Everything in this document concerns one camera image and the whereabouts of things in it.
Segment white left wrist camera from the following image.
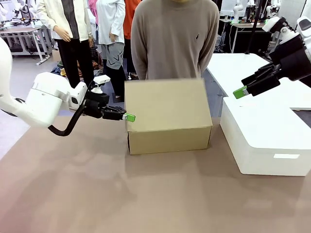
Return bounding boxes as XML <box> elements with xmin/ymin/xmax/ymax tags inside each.
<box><xmin>92</xmin><ymin>74</ymin><xmax>111</xmax><ymax>94</ymax></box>

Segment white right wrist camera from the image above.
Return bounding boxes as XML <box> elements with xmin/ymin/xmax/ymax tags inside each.
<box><xmin>261</xmin><ymin>16</ymin><xmax>289</xmax><ymax>33</ymax></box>

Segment white plastic storage box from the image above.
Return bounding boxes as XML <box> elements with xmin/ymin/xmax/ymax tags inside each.
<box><xmin>220</xmin><ymin>96</ymin><xmax>311</xmax><ymax>177</ymax></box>

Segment background workbench with robots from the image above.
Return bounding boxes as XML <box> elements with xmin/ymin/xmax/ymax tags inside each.
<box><xmin>218</xmin><ymin>0</ymin><xmax>282</xmax><ymax>54</ymax></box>

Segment clothes pile on floor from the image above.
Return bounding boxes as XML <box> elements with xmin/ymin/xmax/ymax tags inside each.
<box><xmin>50</xmin><ymin>60</ymin><xmax>105</xmax><ymax>79</ymax></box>

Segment mannequin in cream jacket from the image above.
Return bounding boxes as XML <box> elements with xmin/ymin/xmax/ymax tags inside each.
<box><xmin>36</xmin><ymin>0</ymin><xmax>96</xmax><ymax>89</ymax></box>

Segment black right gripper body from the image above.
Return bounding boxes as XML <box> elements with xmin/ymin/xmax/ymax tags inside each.
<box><xmin>269</xmin><ymin>42</ymin><xmax>311</xmax><ymax>82</ymax></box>

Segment black vertical pole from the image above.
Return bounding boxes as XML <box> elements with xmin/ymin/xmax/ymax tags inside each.
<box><xmin>244</xmin><ymin>0</ymin><xmax>262</xmax><ymax>55</ymax></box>

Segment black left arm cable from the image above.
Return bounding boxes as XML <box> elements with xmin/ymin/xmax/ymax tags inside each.
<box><xmin>47</xmin><ymin>81</ymin><xmax>95</xmax><ymax>137</ymax></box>

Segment person in beige sweater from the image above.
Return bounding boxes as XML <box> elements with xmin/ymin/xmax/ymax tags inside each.
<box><xmin>130</xmin><ymin>0</ymin><xmax>221</xmax><ymax>81</ymax></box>

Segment mannequin in white shirt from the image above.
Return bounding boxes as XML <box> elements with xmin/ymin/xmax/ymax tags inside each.
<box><xmin>96</xmin><ymin>0</ymin><xmax>127</xmax><ymax>99</ymax></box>

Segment cardboard box lid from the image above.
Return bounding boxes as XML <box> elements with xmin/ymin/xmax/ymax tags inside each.
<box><xmin>124</xmin><ymin>78</ymin><xmax>213</xmax><ymax>133</ymax></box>

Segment mannequin in orange top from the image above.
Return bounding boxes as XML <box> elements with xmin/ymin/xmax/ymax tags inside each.
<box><xmin>123</xmin><ymin>0</ymin><xmax>142</xmax><ymax>75</ymax></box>

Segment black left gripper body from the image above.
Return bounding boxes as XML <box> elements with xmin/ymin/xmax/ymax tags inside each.
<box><xmin>84</xmin><ymin>91</ymin><xmax>110</xmax><ymax>119</ymax></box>

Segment background table with white legs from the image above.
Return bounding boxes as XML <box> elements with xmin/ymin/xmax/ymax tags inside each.
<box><xmin>0</xmin><ymin>24</ymin><xmax>53</xmax><ymax>66</ymax></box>

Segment mannequin in pink top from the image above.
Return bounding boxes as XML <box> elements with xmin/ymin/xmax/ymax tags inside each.
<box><xmin>88</xmin><ymin>0</ymin><xmax>99</xmax><ymax>26</ymax></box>

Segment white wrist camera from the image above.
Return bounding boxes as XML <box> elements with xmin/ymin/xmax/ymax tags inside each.
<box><xmin>92</xmin><ymin>74</ymin><xmax>111</xmax><ymax>94</ymax></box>
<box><xmin>261</xmin><ymin>16</ymin><xmax>289</xmax><ymax>33</ymax></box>

